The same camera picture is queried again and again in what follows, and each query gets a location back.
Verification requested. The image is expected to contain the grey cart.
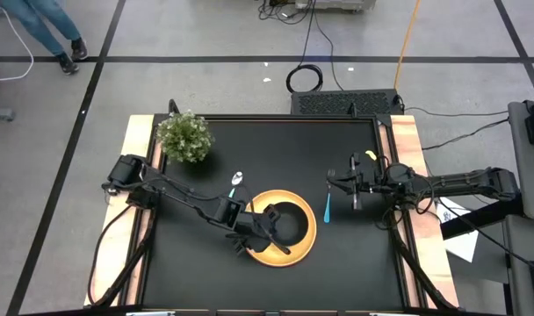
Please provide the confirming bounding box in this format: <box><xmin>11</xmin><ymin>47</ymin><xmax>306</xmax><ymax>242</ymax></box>
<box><xmin>507</xmin><ymin>99</ymin><xmax>534</xmax><ymax>223</ymax></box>

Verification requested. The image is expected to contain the green potted plant black pot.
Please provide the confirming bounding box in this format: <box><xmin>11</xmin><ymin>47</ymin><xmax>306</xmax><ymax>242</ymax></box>
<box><xmin>155</xmin><ymin>109</ymin><xmax>216</xmax><ymax>164</ymax></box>

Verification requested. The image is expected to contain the white paper sheet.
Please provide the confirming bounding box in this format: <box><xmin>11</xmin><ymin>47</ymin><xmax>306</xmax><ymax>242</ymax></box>
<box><xmin>436</xmin><ymin>197</ymin><xmax>480</xmax><ymax>263</ymax></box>

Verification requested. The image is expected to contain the black perforated computer case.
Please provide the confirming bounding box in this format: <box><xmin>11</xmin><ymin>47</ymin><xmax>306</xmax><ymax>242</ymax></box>
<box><xmin>291</xmin><ymin>89</ymin><xmax>404</xmax><ymax>117</ymax></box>

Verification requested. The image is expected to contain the dark grey ceramic bowl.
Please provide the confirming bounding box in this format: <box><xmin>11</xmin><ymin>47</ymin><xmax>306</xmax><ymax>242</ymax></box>
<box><xmin>271</xmin><ymin>201</ymin><xmax>311</xmax><ymax>248</ymax></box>

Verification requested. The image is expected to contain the black cable coil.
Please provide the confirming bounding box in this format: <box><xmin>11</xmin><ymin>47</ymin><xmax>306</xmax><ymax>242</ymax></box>
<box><xmin>285</xmin><ymin>0</ymin><xmax>324</xmax><ymax>94</ymax></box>

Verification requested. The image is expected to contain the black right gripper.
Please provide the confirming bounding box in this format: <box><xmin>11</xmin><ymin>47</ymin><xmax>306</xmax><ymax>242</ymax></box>
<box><xmin>327</xmin><ymin>156</ymin><xmax>382</xmax><ymax>211</ymax></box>

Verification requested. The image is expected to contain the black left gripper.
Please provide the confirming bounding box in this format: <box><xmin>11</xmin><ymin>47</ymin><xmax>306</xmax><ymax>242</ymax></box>
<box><xmin>226</xmin><ymin>205</ymin><xmax>294</xmax><ymax>256</ymax></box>

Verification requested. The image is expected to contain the grey equipment base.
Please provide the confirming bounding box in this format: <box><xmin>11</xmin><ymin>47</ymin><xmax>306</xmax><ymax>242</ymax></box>
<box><xmin>295</xmin><ymin>0</ymin><xmax>376</xmax><ymax>12</ymax></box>

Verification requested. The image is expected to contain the fork with blue handle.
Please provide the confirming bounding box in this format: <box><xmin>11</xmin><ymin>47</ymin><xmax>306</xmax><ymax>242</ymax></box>
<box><xmin>322</xmin><ymin>169</ymin><xmax>337</xmax><ymax>224</ymax></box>

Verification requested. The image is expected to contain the white floor cable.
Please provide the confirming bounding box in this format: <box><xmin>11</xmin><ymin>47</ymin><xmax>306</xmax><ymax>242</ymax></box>
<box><xmin>0</xmin><ymin>8</ymin><xmax>34</xmax><ymax>83</ymax></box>

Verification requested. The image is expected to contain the yellow ceramic plate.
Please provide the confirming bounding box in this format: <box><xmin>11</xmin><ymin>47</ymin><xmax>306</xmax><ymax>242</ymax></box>
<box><xmin>244</xmin><ymin>189</ymin><xmax>319</xmax><ymax>268</ymax></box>

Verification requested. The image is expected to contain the wooden side board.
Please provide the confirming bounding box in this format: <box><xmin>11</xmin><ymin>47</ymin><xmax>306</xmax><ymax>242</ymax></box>
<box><xmin>84</xmin><ymin>114</ymin><xmax>156</xmax><ymax>307</ymax></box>
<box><xmin>389</xmin><ymin>114</ymin><xmax>460</xmax><ymax>308</ymax></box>

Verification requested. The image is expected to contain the black cable bundle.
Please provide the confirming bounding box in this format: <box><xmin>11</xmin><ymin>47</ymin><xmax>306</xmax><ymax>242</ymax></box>
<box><xmin>257</xmin><ymin>0</ymin><xmax>314</xmax><ymax>25</ymax></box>

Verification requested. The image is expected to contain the long yellow cable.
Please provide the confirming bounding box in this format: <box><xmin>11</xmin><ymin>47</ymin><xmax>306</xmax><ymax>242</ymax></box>
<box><xmin>393</xmin><ymin>0</ymin><xmax>422</xmax><ymax>90</ymax></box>

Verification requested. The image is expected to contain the black support beam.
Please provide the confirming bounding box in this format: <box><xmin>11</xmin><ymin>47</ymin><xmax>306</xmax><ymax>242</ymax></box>
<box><xmin>440</xmin><ymin>192</ymin><xmax>525</xmax><ymax>241</ymax></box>

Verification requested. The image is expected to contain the person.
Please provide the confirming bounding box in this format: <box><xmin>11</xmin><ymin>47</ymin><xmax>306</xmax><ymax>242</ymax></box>
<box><xmin>0</xmin><ymin>0</ymin><xmax>90</xmax><ymax>75</ymax></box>

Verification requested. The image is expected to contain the spoon with teal handle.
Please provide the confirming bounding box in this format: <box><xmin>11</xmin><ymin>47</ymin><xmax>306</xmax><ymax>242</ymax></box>
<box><xmin>227</xmin><ymin>170</ymin><xmax>245</xmax><ymax>199</ymax></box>

